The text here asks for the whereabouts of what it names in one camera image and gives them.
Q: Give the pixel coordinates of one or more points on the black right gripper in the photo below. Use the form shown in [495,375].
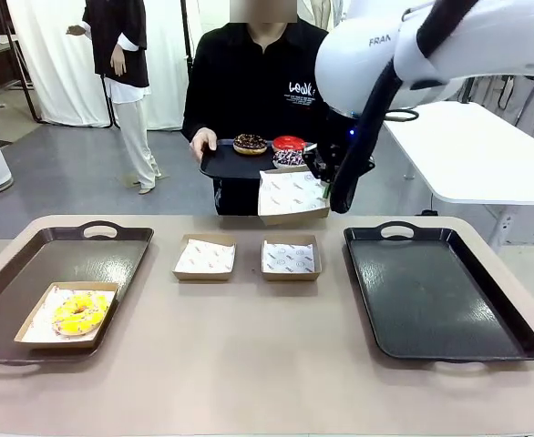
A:
[321,164]

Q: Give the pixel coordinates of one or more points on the kraft cardboard food box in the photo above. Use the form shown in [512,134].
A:
[203,276]
[294,219]
[290,277]
[57,344]

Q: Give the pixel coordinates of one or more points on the dark donut with white sprinkles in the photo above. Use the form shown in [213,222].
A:
[287,159]

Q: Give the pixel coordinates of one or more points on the red glazed donut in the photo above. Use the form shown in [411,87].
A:
[289,142]

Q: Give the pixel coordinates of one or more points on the chocolate donut with nut sprinkles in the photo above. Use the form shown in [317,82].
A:
[250,142]

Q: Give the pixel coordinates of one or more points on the black serving tray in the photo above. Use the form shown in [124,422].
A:
[221,164]

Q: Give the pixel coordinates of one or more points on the yellow glazed donut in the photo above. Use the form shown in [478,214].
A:
[66,314]

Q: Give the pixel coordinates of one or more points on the person's right forearm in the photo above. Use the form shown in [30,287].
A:
[193,120]

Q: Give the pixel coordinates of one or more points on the person's right hand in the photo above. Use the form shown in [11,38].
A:
[203,139]

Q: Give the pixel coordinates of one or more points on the person in black shirt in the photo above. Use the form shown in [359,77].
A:
[249,82]

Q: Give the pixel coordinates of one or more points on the white table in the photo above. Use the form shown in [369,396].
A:
[476,155]

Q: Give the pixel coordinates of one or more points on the black stand pole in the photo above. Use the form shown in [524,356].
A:
[186,27]

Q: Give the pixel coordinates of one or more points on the mannequin in black top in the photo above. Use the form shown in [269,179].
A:
[121,45]

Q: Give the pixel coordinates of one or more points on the white curtain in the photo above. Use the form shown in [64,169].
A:
[57,68]

